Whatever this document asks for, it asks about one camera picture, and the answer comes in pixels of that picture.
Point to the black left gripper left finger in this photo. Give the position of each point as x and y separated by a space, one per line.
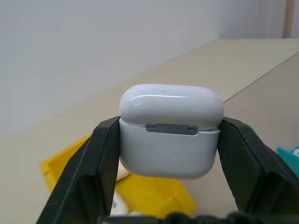
84 168

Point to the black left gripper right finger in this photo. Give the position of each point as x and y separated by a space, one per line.
254 168

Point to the white earbud charging case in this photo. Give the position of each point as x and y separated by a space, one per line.
170 130
122 175

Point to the white parts in bin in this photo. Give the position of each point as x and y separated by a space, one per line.
119 203

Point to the yellow plastic bin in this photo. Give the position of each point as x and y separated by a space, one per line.
149 193

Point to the red and teal felt tray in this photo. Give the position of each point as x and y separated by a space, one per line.
286 152

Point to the white earbud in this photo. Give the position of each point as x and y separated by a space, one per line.
296 152

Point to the light wooden post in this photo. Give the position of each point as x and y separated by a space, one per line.
287 18

